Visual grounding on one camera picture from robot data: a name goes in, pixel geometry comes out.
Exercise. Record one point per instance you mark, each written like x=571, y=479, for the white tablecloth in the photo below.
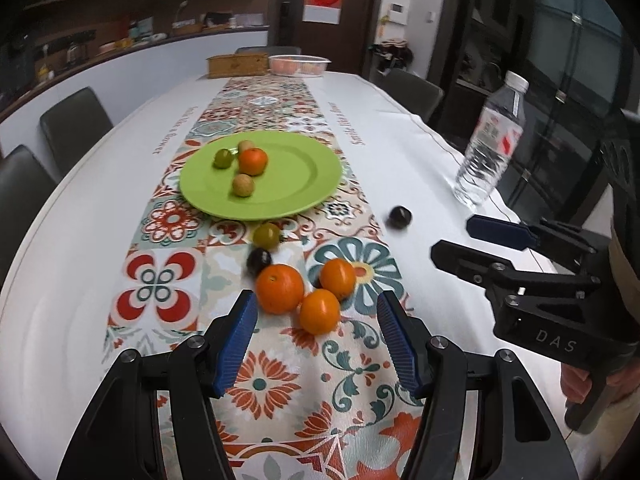
x=59, y=292

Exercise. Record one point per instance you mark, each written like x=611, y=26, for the wicker basket box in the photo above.
x=237, y=65

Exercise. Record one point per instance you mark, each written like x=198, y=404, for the small orange mandarin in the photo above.
x=338, y=276
x=319, y=312

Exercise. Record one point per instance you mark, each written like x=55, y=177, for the dark chair near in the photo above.
x=24, y=188

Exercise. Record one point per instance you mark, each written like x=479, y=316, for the clear water bottle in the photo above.
x=493, y=142

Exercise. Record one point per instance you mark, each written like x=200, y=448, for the dark plum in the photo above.
x=399, y=218
x=257, y=261

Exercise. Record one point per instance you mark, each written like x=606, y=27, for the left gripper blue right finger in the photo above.
x=516, y=436

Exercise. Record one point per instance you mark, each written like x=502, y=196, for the glass kettle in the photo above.
x=75, y=54

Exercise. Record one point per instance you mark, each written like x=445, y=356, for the small orange mandarin front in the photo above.
x=319, y=312

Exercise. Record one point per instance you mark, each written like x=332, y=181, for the dark chair far end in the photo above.
x=271, y=50

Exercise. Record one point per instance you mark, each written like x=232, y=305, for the large orange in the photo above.
x=279, y=289

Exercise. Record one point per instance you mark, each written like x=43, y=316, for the green plate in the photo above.
x=300, y=173

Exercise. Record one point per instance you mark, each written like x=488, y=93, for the tan longan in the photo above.
x=245, y=145
x=243, y=185

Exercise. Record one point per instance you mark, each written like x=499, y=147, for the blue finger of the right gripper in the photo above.
x=557, y=241
x=483, y=269

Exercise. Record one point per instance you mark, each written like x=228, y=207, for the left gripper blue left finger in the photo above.
x=121, y=421

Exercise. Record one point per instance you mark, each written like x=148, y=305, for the dark wooden door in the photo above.
x=339, y=30

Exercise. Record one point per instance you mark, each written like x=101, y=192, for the person right hand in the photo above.
x=576, y=384

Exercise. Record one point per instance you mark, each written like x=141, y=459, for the patterned table runner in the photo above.
x=302, y=406

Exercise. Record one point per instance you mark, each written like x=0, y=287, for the dark chair right side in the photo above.
x=418, y=96

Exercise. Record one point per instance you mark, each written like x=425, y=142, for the white intercom panel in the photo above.
x=397, y=14

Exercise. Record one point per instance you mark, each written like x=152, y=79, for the clear plastic fruit container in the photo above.
x=298, y=65

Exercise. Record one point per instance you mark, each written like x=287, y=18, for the dark chair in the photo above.
x=418, y=96
x=73, y=127
x=24, y=188

